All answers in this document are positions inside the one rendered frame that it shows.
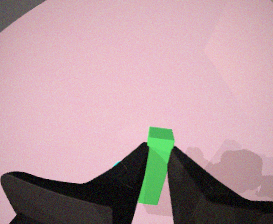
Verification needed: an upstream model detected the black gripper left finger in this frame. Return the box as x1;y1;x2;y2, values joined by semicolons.
0;141;149;224

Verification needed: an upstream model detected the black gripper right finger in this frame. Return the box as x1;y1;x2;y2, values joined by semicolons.
167;147;273;224

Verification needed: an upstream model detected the green rectangular post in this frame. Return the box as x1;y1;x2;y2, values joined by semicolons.
137;127;175;205

